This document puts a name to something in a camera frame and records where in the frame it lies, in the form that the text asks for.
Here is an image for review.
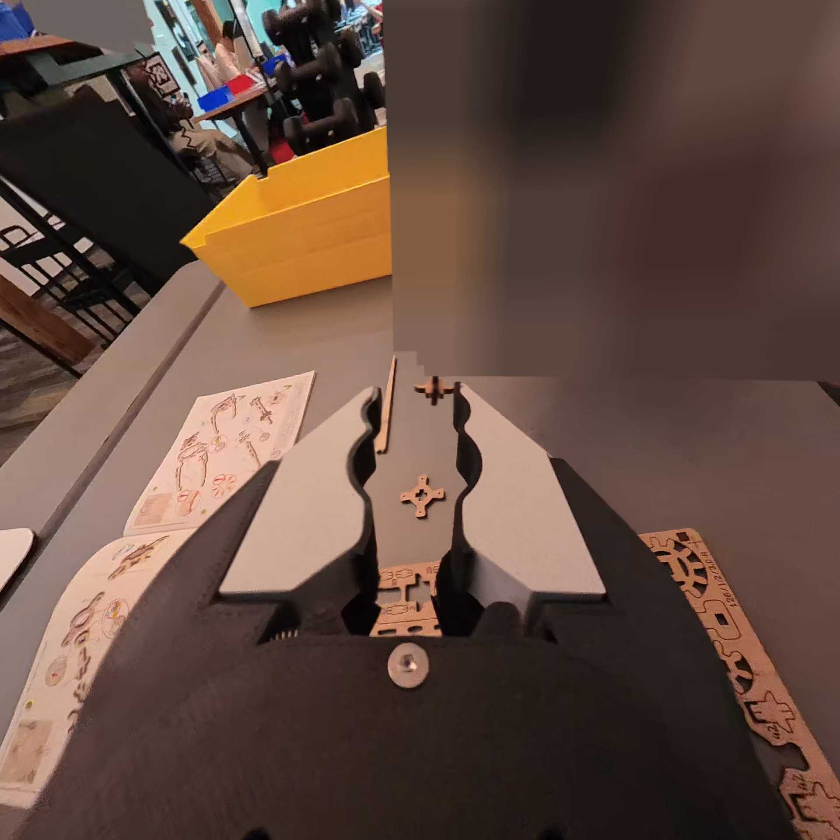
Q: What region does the thin wooden stick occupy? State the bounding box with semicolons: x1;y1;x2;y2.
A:
374;356;399;455

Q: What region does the illustrated instruction booklet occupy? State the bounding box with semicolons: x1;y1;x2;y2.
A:
0;370;316;809

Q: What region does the wooden laser-cut parts sheet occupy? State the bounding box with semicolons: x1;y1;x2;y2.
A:
369;528;840;840

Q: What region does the black metal chair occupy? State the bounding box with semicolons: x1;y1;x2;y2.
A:
0;176;143;343

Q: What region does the black dumbbell rack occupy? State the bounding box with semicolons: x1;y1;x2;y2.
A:
261;0;387;156

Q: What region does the yellow plastic bin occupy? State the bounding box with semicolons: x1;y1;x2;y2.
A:
180;125;394;310

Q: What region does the black and white printed tag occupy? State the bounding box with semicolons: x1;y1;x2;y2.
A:
145;53;180;97

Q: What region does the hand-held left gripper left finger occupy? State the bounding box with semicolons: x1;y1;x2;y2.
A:
218;385;383;601

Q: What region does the white flat object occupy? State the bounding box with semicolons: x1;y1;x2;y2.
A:
0;526;35;593

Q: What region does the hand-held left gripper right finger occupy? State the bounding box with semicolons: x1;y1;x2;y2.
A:
451;382;606;604

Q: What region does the black leaning panel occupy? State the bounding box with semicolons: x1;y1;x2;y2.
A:
0;97;219;284

